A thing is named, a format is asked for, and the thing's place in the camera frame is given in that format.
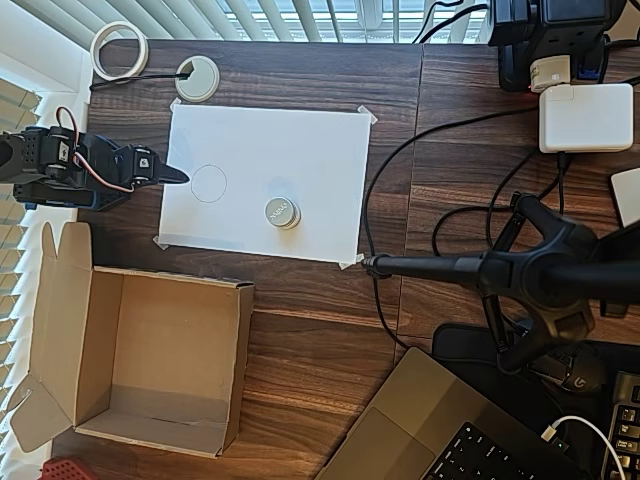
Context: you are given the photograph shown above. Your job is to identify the round desk cable grommet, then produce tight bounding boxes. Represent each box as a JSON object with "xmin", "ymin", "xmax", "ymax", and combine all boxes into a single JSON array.
[{"xmin": 174, "ymin": 56, "xmax": 221, "ymax": 103}]

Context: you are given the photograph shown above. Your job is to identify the white square power adapter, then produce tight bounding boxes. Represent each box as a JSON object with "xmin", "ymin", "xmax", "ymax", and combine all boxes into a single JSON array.
[{"xmin": 538, "ymin": 83, "xmax": 635, "ymax": 154}]

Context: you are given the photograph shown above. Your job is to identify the black power strip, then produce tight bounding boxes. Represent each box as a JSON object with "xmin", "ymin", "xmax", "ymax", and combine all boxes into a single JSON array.
[{"xmin": 487, "ymin": 0, "xmax": 629, "ymax": 92}]

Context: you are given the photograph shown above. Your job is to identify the masking tape roll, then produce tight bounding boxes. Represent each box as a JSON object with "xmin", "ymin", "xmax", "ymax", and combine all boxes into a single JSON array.
[{"xmin": 90, "ymin": 22, "xmax": 149, "ymax": 81}]

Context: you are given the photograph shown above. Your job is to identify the small white plug adapter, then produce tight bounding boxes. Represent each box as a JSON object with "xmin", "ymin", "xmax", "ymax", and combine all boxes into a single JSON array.
[{"xmin": 528, "ymin": 54, "xmax": 572, "ymax": 94}]

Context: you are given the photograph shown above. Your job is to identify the black adapter cable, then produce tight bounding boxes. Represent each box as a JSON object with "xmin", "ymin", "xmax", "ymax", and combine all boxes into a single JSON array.
[{"xmin": 432, "ymin": 149, "xmax": 571, "ymax": 261}]

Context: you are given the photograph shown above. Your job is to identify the white vertical blinds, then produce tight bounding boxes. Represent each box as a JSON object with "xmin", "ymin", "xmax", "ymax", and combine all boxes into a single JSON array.
[
  {"xmin": 0, "ymin": 74, "xmax": 46, "ymax": 480},
  {"xmin": 29, "ymin": 0, "xmax": 491, "ymax": 45}
]

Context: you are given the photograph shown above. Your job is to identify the thin black cable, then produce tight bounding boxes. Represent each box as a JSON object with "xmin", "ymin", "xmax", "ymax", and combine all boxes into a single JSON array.
[{"xmin": 89, "ymin": 69, "xmax": 194, "ymax": 92}]

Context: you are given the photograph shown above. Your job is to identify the open cardboard box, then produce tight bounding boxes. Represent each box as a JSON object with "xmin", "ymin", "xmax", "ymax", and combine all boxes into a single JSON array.
[{"xmin": 8, "ymin": 219, "xmax": 256, "ymax": 459}]

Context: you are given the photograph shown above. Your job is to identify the long black cable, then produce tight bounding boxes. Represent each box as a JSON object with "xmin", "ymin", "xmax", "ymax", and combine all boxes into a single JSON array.
[{"xmin": 360, "ymin": 106, "xmax": 542, "ymax": 351}]

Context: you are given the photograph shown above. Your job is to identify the black mouse pad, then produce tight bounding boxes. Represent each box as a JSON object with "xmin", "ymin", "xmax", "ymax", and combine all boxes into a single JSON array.
[{"xmin": 432, "ymin": 322, "xmax": 621, "ymax": 441}]

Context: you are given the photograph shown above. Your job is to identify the round silver metal tin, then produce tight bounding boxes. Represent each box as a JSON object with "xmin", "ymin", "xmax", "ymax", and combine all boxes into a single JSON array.
[{"xmin": 263, "ymin": 196, "xmax": 303, "ymax": 231}]

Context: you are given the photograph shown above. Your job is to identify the white charging cable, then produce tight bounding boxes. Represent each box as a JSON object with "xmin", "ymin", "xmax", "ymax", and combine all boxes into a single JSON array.
[{"xmin": 544, "ymin": 414, "xmax": 629, "ymax": 480}]

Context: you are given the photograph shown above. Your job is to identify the white paper sheet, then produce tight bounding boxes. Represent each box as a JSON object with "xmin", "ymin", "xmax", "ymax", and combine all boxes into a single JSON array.
[{"xmin": 158, "ymin": 103, "xmax": 372, "ymax": 265}]

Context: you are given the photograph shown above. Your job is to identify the black computer mouse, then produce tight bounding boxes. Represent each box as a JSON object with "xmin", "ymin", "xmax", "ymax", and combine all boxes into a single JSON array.
[{"xmin": 537, "ymin": 344, "xmax": 609, "ymax": 396}]

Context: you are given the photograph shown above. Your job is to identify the grey laptop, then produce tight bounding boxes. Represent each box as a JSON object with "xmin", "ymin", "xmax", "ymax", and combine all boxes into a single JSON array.
[{"xmin": 313, "ymin": 347, "xmax": 589, "ymax": 480}]

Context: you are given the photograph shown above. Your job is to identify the black keyboard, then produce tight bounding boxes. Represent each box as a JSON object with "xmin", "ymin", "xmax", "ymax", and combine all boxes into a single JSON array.
[{"xmin": 607, "ymin": 369, "xmax": 640, "ymax": 480}]

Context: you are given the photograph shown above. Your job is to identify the white flat device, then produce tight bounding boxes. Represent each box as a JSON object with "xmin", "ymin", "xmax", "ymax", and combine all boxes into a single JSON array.
[{"xmin": 609, "ymin": 168, "xmax": 640, "ymax": 229}]

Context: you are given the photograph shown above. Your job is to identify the black tripod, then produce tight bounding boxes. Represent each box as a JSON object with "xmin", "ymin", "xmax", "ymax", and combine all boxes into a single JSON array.
[{"xmin": 360, "ymin": 192, "xmax": 640, "ymax": 376}]

